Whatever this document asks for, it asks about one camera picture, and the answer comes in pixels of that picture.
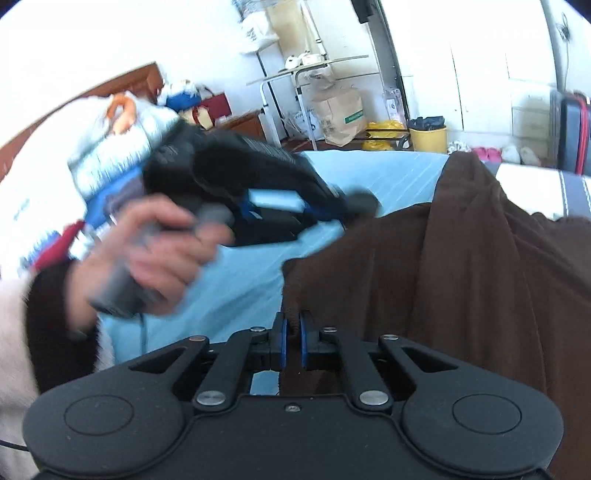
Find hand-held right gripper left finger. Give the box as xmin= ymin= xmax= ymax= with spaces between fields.
xmin=129 ymin=311 xmax=289 ymax=412

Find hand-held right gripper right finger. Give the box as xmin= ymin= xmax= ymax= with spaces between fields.
xmin=299 ymin=310 xmax=460 ymax=412

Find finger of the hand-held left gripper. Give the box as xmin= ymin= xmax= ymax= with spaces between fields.
xmin=318 ymin=184 xmax=383 ymax=224

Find dark brown garment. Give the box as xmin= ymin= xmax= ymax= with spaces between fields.
xmin=279 ymin=150 xmax=591 ymax=480

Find person's left forearm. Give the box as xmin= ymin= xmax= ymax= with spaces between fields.
xmin=0 ymin=258 xmax=116 ymax=480

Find dark metal clothes rack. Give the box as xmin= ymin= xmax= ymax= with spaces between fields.
xmin=365 ymin=0 xmax=414 ymax=151

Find hanging dark clothes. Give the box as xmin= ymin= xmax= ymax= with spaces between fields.
xmin=351 ymin=0 xmax=380 ymax=22

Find person's left hand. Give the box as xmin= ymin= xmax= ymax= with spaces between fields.
xmin=65 ymin=194 xmax=234 ymax=330

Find wooden nightstand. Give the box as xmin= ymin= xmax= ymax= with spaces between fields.
xmin=217 ymin=110 xmax=267 ymax=141

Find dark red box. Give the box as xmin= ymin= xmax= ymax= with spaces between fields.
xmin=191 ymin=92 xmax=232 ymax=127

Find yellow plastic bag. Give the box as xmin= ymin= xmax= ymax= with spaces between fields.
xmin=362 ymin=120 xmax=409 ymax=151

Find brown paper bag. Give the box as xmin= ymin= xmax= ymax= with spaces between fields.
xmin=311 ymin=88 xmax=365 ymax=146

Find white printed bag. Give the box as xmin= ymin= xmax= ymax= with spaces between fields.
xmin=293 ymin=111 xmax=320 ymax=140

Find blue and white bag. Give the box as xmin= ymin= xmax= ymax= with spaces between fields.
xmin=159 ymin=78 xmax=204 ymax=112

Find yellow waste bin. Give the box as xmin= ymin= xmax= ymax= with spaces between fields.
xmin=406 ymin=115 xmax=448 ymax=154

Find clear plastic bag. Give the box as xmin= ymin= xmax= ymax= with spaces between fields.
xmin=383 ymin=88 xmax=405 ymax=121

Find folded printed quilt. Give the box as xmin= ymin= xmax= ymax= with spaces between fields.
xmin=67 ymin=92 xmax=183 ymax=241

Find wooden headboard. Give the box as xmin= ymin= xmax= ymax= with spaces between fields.
xmin=0 ymin=62 xmax=164 ymax=158

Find white ceramic pot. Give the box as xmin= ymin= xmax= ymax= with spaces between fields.
xmin=284 ymin=52 xmax=325 ymax=71

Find white plastic bag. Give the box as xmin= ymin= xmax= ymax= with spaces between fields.
xmin=238 ymin=9 xmax=279 ymax=56

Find white slippers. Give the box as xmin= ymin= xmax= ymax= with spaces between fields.
xmin=501 ymin=145 xmax=541 ymax=167

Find white wardrobe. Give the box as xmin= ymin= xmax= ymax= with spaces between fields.
xmin=383 ymin=0 xmax=568 ymax=153

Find red cloth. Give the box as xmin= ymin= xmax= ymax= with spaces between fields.
xmin=30 ymin=220 xmax=88 ymax=273

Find white metal frame table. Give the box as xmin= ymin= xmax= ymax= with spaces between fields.
xmin=247 ymin=54 xmax=370 ymax=151

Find dark suitcase with red strap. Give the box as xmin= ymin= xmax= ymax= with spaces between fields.
xmin=549 ymin=90 xmax=591 ymax=176

